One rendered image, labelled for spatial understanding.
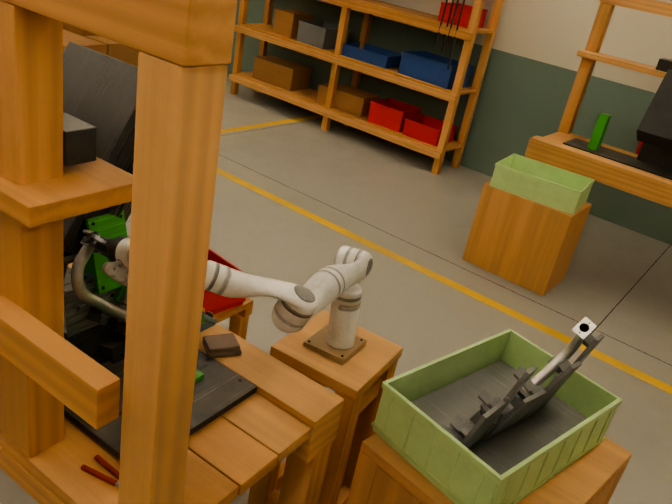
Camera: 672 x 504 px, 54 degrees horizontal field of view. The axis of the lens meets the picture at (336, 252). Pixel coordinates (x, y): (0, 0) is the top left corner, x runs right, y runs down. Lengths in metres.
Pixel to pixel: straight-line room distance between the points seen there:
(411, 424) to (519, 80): 5.51
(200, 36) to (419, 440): 1.25
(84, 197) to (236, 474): 0.74
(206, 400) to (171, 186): 0.91
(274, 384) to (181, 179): 0.99
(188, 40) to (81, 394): 0.66
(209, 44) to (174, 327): 0.46
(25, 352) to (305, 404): 0.77
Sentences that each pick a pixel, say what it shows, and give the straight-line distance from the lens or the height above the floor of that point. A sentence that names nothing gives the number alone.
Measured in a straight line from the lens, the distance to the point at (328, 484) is 2.27.
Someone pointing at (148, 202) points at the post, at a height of 1.63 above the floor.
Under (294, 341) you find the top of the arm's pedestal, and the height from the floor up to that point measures 0.85.
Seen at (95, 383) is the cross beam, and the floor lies 1.27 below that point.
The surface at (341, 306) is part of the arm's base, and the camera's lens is 2.04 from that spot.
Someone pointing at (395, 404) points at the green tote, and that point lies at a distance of 1.87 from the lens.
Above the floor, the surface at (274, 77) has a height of 0.36.
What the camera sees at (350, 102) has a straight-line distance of 7.44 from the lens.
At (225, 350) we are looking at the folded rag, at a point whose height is 0.92.
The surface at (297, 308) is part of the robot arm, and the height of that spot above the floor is 1.22.
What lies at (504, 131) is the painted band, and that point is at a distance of 7.13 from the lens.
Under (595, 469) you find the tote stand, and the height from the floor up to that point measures 0.79.
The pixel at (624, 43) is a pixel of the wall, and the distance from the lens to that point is 6.73.
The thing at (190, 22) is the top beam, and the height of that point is 1.91.
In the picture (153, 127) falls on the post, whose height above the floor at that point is 1.75.
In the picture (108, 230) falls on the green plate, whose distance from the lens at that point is 1.86.
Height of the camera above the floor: 2.05
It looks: 26 degrees down
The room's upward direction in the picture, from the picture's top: 11 degrees clockwise
